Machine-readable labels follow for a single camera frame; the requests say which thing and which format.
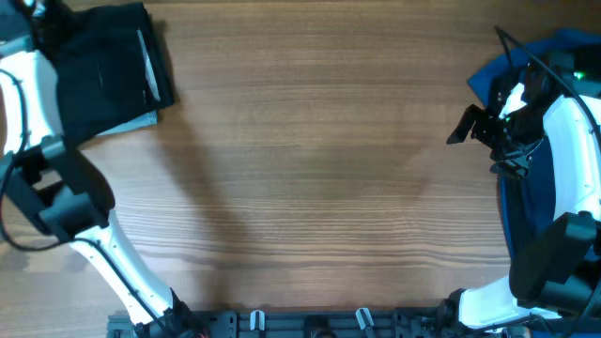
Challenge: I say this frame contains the black shorts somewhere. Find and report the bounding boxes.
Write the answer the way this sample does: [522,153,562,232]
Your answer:
[44,2,175,144]

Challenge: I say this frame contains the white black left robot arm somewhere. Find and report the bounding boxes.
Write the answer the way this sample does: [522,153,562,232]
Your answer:
[1,1,193,337]

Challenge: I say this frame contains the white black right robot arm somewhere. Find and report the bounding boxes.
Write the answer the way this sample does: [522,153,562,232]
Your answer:
[439,45,600,335]

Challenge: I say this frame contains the blue garment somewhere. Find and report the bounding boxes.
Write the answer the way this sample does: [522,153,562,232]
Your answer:
[448,27,600,257]

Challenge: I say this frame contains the light blue denim shorts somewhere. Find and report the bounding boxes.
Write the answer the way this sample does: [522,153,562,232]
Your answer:
[97,111,159,136]

